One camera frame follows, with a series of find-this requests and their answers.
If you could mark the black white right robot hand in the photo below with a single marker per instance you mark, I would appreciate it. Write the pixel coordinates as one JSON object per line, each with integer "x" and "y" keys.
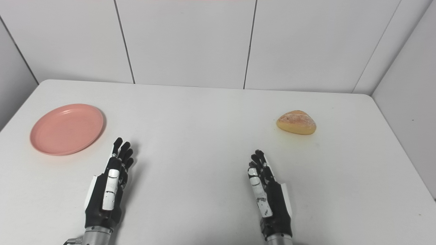
{"x": 276, "y": 207}

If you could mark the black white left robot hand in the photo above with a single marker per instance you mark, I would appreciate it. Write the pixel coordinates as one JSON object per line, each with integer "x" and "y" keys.
{"x": 102, "y": 190}

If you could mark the pink round plate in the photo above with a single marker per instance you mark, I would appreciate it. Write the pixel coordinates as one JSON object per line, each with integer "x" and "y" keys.
{"x": 66, "y": 129}

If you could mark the golden bread roll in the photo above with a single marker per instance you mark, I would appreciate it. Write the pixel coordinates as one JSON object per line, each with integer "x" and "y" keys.
{"x": 296, "y": 123}

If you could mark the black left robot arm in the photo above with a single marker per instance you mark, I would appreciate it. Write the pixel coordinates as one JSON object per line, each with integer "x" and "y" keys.
{"x": 96, "y": 236}

